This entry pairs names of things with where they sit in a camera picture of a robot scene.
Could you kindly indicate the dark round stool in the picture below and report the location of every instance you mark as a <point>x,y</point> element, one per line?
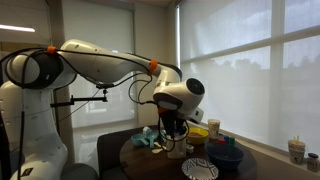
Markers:
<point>80,171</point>

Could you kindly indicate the small teal measuring cup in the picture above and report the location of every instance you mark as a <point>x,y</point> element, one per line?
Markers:
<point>163,136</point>

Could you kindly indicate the patterned cup with sticks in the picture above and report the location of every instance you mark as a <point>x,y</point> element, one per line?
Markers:
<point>296,151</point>

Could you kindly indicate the cream plastic spatula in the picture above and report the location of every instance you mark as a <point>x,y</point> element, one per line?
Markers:
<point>156,150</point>

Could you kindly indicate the medium teal measuring cup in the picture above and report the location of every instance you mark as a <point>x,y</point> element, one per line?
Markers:
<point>153,136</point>

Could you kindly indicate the small jar with blue cap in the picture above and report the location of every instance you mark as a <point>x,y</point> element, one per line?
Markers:
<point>313,163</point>

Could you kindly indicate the black white patterned bowl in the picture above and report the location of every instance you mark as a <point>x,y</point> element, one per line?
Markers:
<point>200,171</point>

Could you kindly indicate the patterned paper cup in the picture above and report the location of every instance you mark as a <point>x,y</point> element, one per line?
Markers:
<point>213,129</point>

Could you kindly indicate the black camera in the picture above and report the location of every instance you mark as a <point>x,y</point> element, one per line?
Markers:
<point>105,85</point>

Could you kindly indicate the dark blue bowl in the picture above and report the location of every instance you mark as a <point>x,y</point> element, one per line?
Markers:
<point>225,160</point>

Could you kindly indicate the ceiling light strip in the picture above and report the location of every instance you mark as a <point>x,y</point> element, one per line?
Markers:
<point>16,28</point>

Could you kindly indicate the small red block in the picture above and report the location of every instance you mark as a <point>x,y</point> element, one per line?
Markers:
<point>221,141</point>

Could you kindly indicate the small blue block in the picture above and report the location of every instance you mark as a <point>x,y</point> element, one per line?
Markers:
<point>226,138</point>

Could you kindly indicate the small green block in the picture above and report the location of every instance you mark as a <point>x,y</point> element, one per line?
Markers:
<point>232,141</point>

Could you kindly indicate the small white bottle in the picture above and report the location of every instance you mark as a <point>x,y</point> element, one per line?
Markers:
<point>190,148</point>

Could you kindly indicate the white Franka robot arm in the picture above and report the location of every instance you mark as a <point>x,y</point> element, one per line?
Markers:
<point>100,66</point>

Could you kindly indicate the colourful pieces pile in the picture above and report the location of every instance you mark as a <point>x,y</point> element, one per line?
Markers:
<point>196,135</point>

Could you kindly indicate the yellow bowl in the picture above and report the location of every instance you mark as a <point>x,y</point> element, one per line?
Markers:
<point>197,140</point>

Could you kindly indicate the white roller blind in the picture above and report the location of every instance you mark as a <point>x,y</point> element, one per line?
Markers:
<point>100,26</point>
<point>240,100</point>

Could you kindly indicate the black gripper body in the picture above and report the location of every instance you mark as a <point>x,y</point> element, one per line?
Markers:
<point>171,121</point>

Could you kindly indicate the dark upholstered chair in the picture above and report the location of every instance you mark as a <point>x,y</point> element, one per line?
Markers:
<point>108,150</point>

